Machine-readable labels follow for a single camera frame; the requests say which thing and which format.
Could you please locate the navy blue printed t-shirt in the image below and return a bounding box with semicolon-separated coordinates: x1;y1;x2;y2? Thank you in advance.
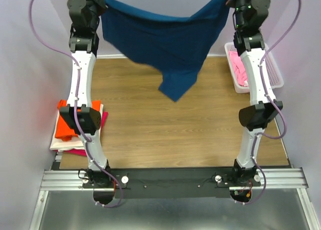
101;0;229;102

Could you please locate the white plastic laundry basket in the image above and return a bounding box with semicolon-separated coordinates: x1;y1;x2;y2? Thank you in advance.
224;42;284;94

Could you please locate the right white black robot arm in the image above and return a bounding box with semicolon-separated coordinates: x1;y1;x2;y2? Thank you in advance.
226;0;283;186

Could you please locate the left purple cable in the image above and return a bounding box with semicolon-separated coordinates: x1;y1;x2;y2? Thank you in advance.
29;0;124;208

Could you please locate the pink t-shirt in basket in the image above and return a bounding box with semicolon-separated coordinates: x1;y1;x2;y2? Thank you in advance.
229;51;249;87

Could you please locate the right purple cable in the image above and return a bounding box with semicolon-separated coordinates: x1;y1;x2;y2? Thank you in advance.
234;0;301;205

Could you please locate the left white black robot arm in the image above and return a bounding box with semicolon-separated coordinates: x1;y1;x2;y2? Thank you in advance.
59;0;111;188

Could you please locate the white folded t-shirt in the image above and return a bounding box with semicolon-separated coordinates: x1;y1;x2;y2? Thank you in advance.
49;104;104;152

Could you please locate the orange folded t-shirt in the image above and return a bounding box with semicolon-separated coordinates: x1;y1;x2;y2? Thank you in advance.
55;100;101;142

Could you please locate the purple cable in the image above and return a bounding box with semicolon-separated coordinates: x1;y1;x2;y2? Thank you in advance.
29;0;124;208
234;0;301;205

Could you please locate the magenta folded t-shirt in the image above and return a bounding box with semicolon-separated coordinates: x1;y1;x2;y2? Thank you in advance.
67;111;108;157

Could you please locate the aluminium extrusion rail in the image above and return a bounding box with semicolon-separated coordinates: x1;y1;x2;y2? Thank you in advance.
40;168;308;191

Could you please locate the black mounting base plate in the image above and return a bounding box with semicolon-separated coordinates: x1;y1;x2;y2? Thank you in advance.
78;167;261;205

